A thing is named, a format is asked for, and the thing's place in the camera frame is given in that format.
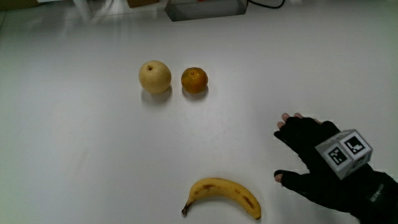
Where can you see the person's right hand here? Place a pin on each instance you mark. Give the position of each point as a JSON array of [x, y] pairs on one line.
[[314, 186]]

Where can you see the yellow banana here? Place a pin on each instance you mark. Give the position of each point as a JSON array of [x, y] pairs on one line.
[[227, 189]]

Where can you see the orange tangerine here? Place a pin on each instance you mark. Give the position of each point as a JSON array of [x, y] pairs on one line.
[[194, 80]]

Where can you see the yellow pear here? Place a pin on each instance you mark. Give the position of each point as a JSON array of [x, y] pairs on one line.
[[155, 76]]

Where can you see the grey box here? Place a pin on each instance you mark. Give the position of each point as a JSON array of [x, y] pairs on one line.
[[205, 9]]

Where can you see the brown cardboard box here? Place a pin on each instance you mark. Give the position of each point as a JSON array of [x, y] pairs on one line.
[[141, 2], [18, 3]]

